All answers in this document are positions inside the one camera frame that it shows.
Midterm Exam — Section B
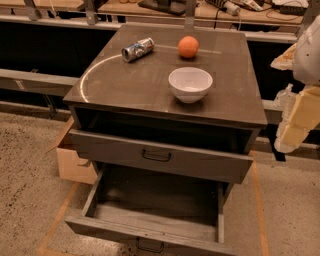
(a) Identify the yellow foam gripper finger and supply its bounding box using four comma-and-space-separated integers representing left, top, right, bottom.
274, 85, 320, 153
270, 43, 297, 70

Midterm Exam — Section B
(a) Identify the grey top drawer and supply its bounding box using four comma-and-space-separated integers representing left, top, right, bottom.
70, 120, 252, 184

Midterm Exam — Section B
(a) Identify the grey drawer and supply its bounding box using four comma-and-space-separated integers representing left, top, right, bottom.
66, 165, 237, 256
70, 120, 252, 184

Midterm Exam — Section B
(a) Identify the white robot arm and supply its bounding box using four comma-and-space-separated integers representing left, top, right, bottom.
271, 15, 320, 153

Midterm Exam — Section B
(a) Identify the grey wooden drawer cabinet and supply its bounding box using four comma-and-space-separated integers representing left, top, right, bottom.
62, 23, 269, 201

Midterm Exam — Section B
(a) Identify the grey bottom drawer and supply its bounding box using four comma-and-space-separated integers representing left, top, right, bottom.
66, 165, 237, 256

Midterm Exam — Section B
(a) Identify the clear plastic bottle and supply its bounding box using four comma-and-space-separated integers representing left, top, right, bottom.
273, 83, 295, 111

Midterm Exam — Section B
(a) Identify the white power adapter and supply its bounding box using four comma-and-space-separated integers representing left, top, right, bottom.
223, 0, 240, 16

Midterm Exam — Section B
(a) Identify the orange fruit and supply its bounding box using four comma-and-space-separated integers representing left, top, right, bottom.
178, 36, 199, 58

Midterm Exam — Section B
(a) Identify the white ceramic bowl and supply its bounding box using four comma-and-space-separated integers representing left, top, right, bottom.
168, 67, 213, 103

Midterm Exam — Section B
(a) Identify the black device on bench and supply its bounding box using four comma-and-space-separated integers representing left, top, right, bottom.
138, 0, 186, 16

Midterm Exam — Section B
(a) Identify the crushed silver soda can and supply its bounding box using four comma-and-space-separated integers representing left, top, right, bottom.
121, 37, 155, 62

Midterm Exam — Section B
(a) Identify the cardboard box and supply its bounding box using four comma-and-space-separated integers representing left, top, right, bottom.
48, 117, 97, 184

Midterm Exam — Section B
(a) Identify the wooden workbench with metal frame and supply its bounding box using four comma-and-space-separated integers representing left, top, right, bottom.
0, 0, 320, 43

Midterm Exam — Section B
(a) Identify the black top drawer handle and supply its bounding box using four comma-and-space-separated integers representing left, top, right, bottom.
141, 149, 172, 162

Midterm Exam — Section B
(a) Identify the black drawer handle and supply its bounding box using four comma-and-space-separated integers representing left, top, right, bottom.
141, 149, 172, 162
136, 237, 164, 254

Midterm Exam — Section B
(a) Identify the black bottom drawer handle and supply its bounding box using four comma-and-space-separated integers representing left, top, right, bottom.
136, 237, 164, 254

